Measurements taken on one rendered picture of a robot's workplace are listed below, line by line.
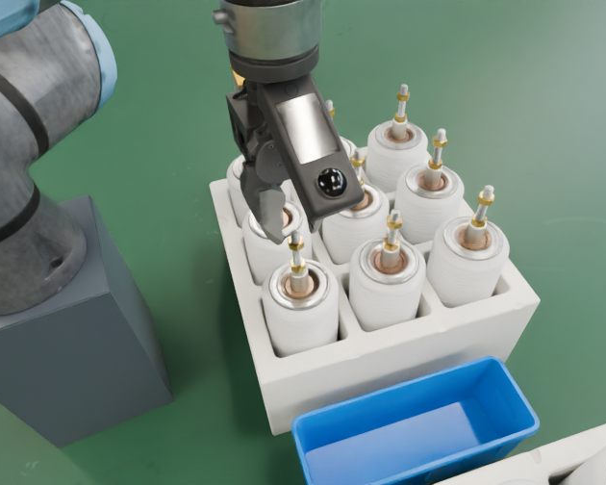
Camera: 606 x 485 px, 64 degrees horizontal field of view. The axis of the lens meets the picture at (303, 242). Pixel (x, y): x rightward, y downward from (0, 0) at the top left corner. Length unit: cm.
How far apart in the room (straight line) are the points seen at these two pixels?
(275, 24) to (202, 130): 95
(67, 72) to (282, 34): 28
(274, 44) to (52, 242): 34
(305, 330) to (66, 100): 36
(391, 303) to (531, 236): 50
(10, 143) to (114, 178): 70
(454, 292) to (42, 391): 55
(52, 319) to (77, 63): 28
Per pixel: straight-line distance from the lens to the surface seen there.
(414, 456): 77
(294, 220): 66
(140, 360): 70
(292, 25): 36
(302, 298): 58
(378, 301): 61
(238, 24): 37
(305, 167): 37
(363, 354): 63
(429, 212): 71
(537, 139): 131
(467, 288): 67
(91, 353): 67
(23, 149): 55
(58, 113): 57
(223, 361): 84
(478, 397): 81
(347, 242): 69
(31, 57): 57
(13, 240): 57
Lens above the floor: 73
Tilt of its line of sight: 49 degrees down
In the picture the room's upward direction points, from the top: 4 degrees counter-clockwise
